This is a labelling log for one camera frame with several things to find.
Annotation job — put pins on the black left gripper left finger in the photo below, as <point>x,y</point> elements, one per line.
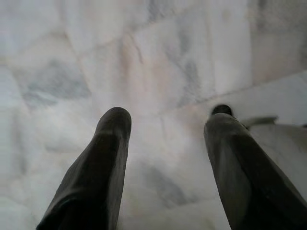
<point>96,172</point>

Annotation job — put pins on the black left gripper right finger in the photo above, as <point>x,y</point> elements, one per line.
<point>251,182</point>

